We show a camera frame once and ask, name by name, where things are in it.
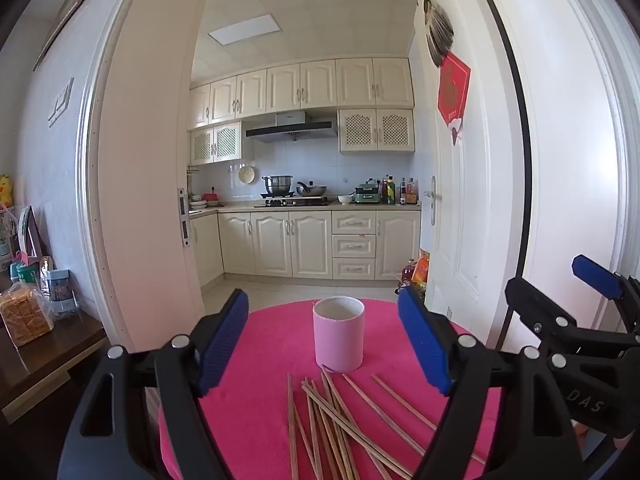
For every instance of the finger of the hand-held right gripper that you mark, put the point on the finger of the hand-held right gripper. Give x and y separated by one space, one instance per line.
530 302
597 276

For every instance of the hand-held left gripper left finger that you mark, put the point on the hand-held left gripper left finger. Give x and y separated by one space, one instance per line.
225 345

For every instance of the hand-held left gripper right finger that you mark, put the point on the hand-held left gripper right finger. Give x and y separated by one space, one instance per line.
422 345

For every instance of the pink cylindrical cup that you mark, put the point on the pink cylindrical cup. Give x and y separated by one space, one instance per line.
340 340

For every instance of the bunch of wooden chopsticks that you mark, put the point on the bunch of wooden chopsticks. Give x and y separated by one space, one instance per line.
330 417

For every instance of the pink round tablecloth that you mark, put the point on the pink round tablecloth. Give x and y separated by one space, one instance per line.
270 350

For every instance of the red drink bottle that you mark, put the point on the red drink bottle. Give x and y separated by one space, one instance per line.
408 274

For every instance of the orange snack bag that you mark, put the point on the orange snack bag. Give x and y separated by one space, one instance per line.
422 266

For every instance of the white panel door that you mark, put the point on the white panel door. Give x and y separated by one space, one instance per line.
475 200

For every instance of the cream lower kitchen cabinets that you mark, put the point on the cream lower kitchen cabinets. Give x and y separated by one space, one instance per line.
300 242

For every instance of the cream kitchen cabinets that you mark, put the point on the cream kitchen cabinets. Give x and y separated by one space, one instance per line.
320 85
300 242

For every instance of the metal door lock plate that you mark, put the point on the metal door lock plate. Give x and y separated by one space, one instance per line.
184 217

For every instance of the red pot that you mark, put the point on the red pot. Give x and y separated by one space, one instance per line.
212 194

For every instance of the dark sauce bottle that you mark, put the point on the dark sauce bottle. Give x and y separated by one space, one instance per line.
402 194

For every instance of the green bottle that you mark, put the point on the green bottle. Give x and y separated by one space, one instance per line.
390 192

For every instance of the gas stove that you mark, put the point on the gas stove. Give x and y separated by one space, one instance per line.
292 203

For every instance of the green electric cooker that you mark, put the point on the green electric cooker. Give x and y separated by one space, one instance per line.
367 194

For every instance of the white bowl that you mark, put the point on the white bowl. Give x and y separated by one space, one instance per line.
345 199

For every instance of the steel cooking pot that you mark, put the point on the steel cooking pot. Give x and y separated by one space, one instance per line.
277 185

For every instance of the clear jar with blue lid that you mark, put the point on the clear jar with blue lid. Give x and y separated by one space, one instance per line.
62 292

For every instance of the round hanging plate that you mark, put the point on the round hanging plate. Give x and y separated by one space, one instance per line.
246 174

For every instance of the dark wok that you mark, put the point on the dark wok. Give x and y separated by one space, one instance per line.
311 190

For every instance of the dark wooden side cabinet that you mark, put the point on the dark wooden side cabinet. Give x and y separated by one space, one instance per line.
35 360

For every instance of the cream open door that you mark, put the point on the cream open door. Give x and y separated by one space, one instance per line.
145 170

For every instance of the bagged sliced bread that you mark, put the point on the bagged sliced bread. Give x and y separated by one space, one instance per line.
22 312

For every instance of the green can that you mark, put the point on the green can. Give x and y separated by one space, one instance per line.
27 274

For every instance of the black range hood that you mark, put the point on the black range hood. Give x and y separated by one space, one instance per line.
290 127

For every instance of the red paper door decoration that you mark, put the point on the red paper door decoration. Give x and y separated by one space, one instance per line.
453 87

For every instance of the yellow duck toy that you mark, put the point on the yellow duck toy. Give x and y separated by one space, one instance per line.
5 191

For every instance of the cream upper kitchen cabinets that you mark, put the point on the cream upper kitchen cabinets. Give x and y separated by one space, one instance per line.
320 85

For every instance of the woven fan decoration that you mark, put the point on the woven fan decoration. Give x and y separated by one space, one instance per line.
439 30

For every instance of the white ceiling light panel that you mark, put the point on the white ceiling light panel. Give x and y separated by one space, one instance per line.
245 29

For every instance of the narrow lattice-door wall cabinet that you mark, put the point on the narrow lattice-door wall cabinet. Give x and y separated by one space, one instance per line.
220 142

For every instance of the wide lattice-door wall cabinet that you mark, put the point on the wide lattice-door wall cabinet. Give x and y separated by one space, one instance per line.
376 130

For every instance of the standing picture frame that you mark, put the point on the standing picture frame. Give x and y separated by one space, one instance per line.
31 232

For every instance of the white wall ornament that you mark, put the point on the white wall ornament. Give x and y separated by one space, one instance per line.
61 102

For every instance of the framed wall picture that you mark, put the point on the framed wall picture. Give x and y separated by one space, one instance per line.
70 15

